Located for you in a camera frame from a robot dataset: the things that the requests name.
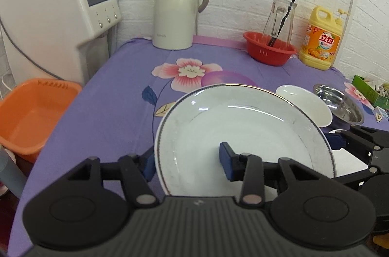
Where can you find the orange plastic basin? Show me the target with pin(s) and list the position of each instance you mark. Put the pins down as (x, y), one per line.
(30, 113)

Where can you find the white bowl red pattern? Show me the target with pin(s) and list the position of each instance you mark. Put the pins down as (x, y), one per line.
(308, 102)

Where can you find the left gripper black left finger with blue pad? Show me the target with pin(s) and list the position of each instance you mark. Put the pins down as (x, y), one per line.
(136, 172)

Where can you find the purple translucent plastic bowl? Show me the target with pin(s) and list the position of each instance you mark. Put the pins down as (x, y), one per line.
(222, 77)

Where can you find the green box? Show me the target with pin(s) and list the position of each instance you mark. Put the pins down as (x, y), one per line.
(369, 92)

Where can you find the stainless steel bowl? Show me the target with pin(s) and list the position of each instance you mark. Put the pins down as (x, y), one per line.
(344, 110)

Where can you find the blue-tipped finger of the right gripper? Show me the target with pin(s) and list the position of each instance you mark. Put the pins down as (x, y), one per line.
(335, 140)

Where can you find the white thermos jug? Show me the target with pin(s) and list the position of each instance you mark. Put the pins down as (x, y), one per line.
(174, 23)

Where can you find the purple floral tablecloth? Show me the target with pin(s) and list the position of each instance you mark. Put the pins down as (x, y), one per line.
(109, 118)

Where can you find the white water dispenser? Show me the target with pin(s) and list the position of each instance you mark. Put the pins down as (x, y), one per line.
(60, 39)

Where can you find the black straw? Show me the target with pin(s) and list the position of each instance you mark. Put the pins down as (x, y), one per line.
(282, 21)

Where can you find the grey cylinder bottle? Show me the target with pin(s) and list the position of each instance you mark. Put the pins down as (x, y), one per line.
(10, 175)

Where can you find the clear glass carafe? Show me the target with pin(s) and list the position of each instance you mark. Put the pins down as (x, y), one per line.
(278, 23)

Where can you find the white plate grey rim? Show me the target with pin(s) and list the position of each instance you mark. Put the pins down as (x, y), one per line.
(251, 120)

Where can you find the white plate floral pattern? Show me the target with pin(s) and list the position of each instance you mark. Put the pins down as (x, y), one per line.
(346, 163)

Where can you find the red plastic basket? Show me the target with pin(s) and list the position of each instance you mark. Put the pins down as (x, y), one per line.
(276, 55)

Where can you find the yellow dish soap bottle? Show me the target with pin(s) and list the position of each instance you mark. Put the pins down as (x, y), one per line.
(323, 36)

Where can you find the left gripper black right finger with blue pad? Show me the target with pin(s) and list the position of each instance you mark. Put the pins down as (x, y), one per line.
(247, 168)

